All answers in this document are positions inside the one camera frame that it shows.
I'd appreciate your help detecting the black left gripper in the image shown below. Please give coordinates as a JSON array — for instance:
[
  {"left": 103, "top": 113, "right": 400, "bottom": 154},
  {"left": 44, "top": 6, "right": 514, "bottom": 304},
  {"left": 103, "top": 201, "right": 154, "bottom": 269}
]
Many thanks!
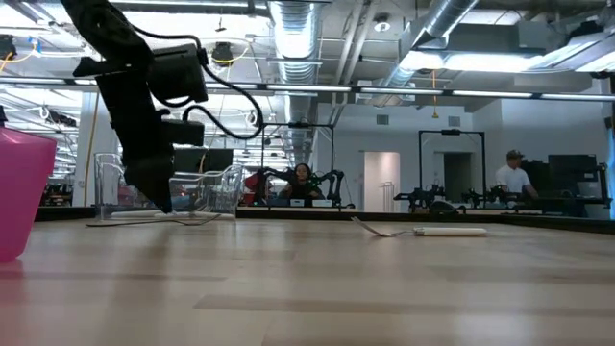
[{"left": 72, "top": 43, "right": 210, "bottom": 215}]

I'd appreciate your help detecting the black monitor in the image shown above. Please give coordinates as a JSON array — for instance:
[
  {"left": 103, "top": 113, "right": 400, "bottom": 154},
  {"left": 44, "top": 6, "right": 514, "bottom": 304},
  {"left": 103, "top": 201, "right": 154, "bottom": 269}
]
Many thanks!
[{"left": 172, "top": 147, "right": 234, "bottom": 177}]

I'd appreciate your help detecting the clear plastic bin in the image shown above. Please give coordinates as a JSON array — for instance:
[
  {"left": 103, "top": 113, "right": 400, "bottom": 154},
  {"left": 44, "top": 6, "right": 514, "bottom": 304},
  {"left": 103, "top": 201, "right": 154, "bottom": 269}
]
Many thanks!
[{"left": 94, "top": 152, "right": 244, "bottom": 223}]

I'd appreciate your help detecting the white pillar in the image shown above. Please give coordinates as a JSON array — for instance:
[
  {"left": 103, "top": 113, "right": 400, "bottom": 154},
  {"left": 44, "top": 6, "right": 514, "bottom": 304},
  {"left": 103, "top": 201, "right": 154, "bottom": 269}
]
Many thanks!
[{"left": 71, "top": 93, "right": 120, "bottom": 208}]

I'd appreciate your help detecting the red object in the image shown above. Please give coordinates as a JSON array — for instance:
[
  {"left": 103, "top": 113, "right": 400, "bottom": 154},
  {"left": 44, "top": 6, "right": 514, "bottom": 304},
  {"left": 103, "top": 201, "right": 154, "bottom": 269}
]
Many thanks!
[{"left": 243, "top": 172, "right": 264, "bottom": 206}]

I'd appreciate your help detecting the pink plastic bin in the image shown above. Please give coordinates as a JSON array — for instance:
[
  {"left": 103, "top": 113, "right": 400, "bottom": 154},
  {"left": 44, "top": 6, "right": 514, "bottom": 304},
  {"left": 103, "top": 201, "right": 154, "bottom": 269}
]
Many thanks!
[{"left": 0, "top": 127, "right": 58, "bottom": 264}]

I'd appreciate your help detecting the person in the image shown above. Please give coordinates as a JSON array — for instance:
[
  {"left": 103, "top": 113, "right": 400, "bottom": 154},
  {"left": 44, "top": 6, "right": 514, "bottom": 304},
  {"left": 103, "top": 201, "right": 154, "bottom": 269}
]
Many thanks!
[
  {"left": 494, "top": 149, "right": 540, "bottom": 202},
  {"left": 278, "top": 162, "right": 327, "bottom": 201}
]

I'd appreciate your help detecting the long light bar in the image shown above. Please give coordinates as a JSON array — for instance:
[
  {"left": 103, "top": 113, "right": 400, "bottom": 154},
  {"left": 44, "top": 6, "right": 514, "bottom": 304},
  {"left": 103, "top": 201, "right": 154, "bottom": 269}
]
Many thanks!
[{"left": 0, "top": 76, "right": 615, "bottom": 103}]

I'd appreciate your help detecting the white door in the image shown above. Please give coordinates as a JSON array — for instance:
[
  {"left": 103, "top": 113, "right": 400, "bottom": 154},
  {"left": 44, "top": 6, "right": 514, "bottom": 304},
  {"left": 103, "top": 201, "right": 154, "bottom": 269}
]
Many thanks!
[{"left": 362, "top": 150, "right": 403, "bottom": 213}]

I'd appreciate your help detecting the black shelving unit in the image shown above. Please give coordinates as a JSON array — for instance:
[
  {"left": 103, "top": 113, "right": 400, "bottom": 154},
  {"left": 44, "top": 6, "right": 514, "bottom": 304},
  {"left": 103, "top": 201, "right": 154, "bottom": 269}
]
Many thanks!
[{"left": 521, "top": 153, "right": 612, "bottom": 215}]

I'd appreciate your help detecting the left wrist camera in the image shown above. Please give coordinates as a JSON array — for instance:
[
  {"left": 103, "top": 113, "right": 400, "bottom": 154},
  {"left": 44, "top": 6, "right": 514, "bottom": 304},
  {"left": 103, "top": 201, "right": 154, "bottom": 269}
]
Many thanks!
[{"left": 160, "top": 118, "right": 207, "bottom": 147}]

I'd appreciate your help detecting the yellow power cable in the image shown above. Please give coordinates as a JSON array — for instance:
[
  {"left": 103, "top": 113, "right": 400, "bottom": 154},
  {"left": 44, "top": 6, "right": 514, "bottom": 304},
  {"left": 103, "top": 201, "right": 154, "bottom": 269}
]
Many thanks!
[
  {"left": 199, "top": 42, "right": 252, "bottom": 174},
  {"left": 84, "top": 90, "right": 101, "bottom": 208}
]

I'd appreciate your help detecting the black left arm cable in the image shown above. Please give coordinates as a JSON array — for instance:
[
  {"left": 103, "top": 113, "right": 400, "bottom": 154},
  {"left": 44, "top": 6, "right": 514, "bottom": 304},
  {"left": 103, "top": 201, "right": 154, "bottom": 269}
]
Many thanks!
[{"left": 132, "top": 26, "right": 265, "bottom": 141}]

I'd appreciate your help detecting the black cable reel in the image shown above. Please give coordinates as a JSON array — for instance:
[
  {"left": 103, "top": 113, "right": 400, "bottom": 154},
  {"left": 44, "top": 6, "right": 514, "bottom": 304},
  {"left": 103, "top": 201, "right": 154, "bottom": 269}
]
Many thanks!
[{"left": 210, "top": 41, "right": 235, "bottom": 66}]

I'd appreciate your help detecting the black rig frame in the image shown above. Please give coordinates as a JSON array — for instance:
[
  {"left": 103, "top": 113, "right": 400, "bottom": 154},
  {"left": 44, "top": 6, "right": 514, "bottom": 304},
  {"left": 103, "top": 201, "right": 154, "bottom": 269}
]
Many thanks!
[
  {"left": 417, "top": 128, "right": 487, "bottom": 209},
  {"left": 260, "top": 121, "right": 336, "bottom": 209}
]

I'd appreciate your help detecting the silver ventilation duct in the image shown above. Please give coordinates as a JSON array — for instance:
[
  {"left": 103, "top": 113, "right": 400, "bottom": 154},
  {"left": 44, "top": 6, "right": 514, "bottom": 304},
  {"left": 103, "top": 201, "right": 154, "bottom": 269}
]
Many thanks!
[
  {"left": 383, "top": 0, "right": 481, "bottom": 90},
  {"left": 266, "top": 0, "right": 322, "bottom": 160}
]

